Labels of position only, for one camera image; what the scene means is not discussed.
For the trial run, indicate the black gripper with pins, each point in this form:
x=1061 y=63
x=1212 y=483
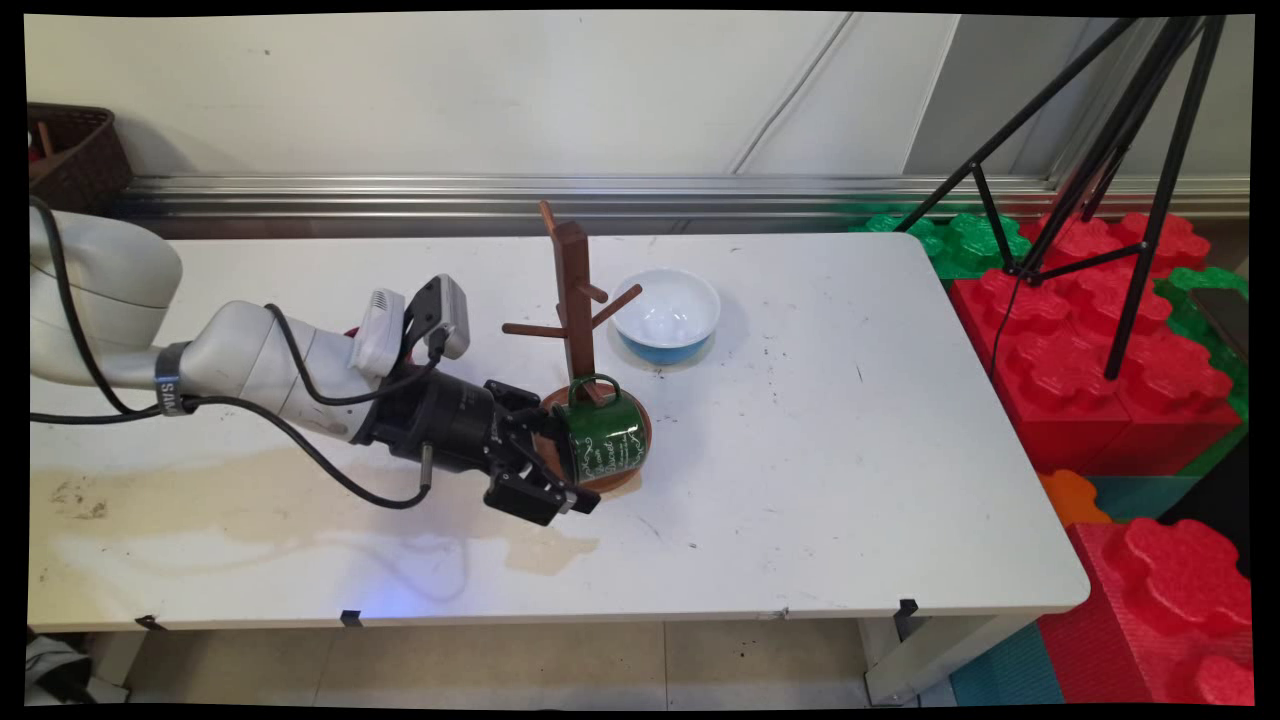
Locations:
x=440 y=420

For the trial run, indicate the green enamel mug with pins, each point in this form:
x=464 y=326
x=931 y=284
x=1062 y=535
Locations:
x=605 y=440

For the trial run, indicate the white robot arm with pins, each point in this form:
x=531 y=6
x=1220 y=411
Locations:
x=240 y=350

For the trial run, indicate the wooden mug tree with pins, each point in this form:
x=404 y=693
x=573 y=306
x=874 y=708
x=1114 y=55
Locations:
x=573 y=270

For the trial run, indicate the blue bowl white inside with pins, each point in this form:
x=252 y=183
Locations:
x=665 y=310

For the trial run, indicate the white table leg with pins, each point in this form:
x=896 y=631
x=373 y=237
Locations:
x=930 y=660

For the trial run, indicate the green foam block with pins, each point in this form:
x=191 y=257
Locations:
x=960 y=245
x=1190 y=320

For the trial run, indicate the grey fabric bundle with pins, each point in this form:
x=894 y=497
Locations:
x=55 y=670

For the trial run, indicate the teal foam mat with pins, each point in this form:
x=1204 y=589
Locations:
x=1005 y=670

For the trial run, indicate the brown wicker basket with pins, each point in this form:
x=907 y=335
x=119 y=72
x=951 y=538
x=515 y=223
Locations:
x=75 y=150

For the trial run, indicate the orange foam block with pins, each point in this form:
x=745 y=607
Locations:
x=1070 y=498

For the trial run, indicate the large red foam block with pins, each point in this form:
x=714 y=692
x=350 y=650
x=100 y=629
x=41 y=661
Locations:
x=1080 y=370

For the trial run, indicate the teal foam block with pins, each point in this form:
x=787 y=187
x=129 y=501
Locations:
x=1140 y=495

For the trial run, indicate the black tripod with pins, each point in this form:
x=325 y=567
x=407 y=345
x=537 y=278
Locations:
x=1140 y=100

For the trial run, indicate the grey and black camera box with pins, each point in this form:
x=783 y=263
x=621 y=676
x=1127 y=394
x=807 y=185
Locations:
x=450 y=315

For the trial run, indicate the white ridged camera box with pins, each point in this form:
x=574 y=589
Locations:
x=378 y=330

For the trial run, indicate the aluminium wall rail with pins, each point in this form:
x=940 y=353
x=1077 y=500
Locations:
x=600 y=195

